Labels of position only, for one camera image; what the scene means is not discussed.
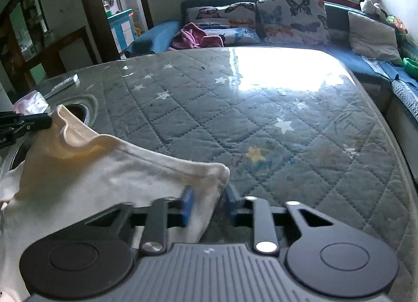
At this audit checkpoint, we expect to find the long butterfly print pillow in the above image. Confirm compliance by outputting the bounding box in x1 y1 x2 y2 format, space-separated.
186 3 257 30

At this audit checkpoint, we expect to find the dark wooden door frame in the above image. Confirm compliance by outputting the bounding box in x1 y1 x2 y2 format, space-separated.
73 0 154 61

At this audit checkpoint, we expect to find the green orange plush toy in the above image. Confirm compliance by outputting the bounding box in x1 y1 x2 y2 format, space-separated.
387 14 409 35

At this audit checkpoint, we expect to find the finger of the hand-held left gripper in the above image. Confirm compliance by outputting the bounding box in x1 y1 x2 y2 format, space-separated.
0 111 53 133

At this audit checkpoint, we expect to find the white lace sofa cover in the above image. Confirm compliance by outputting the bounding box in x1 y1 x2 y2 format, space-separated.
392 80 418 119

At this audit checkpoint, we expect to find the round recessed steel basin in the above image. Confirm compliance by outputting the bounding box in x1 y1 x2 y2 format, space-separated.
0 94 99 175

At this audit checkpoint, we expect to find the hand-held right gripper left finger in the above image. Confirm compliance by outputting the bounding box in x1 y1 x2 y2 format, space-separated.
85 186 195 255

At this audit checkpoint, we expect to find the flat butterfly print pillow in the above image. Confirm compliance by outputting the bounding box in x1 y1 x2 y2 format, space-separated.
196 26 261 44

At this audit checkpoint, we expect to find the large butterfly print pillow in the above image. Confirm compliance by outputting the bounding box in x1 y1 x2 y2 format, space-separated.
256 0 331 46

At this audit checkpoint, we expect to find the blue white toy cabinet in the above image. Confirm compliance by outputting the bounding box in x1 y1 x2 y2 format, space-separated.
107 9 138 49

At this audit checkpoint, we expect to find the cream shirt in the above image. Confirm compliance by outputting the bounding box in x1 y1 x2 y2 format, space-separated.
0 104 231 302

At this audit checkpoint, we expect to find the pink garment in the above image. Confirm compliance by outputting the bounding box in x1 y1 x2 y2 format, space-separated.
168 22 226 51

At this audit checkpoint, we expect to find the dark wooden cabinet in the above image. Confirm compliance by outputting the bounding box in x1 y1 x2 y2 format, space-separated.
0 0 95 100

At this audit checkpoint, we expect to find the pink tissue pack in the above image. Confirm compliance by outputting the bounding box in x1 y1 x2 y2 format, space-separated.
13 91 49 116

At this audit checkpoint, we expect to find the white remote control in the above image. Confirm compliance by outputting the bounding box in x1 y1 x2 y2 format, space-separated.
44 74 79 98

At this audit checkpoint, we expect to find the panda plush toy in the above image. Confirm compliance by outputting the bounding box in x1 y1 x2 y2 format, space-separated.
359 0 387 18

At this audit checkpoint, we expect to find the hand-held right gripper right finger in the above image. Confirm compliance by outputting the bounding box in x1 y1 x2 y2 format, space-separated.
225 185 334 254

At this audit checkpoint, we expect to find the blue sofa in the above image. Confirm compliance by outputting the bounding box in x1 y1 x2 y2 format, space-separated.
126 0 418 188

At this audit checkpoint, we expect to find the blue cloth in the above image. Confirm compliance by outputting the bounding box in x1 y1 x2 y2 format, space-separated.
379 60 418 88

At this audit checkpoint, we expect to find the green plastic bowl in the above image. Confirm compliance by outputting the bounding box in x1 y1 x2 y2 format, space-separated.
402 57 418 78

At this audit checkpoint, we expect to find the grey pillow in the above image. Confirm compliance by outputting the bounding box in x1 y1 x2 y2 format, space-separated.
348 11 403 65

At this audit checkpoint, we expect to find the grey quilted star table cover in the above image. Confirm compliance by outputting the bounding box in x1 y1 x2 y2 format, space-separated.
0 46 418 289

